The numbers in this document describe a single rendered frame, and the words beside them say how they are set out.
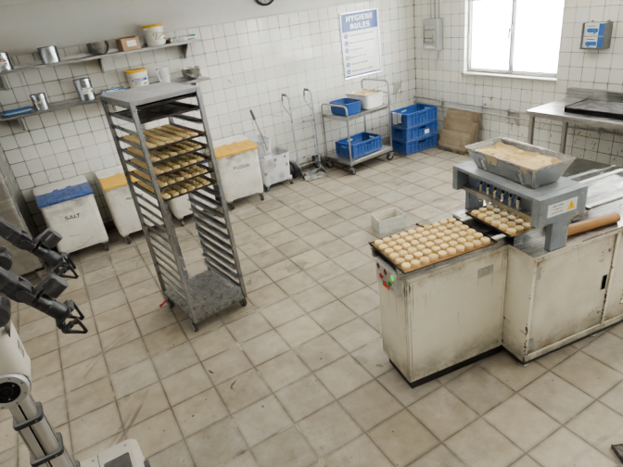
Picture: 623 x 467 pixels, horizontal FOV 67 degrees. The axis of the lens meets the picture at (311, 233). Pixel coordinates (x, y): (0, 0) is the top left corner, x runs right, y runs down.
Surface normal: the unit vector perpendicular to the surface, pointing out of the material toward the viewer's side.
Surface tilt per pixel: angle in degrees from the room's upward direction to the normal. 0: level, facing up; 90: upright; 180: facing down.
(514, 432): 0
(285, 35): 90
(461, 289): 90
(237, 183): 93
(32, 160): 90
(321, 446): 0
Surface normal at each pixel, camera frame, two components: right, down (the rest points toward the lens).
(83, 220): 0.55, 0.33
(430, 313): 0.36, 0.38
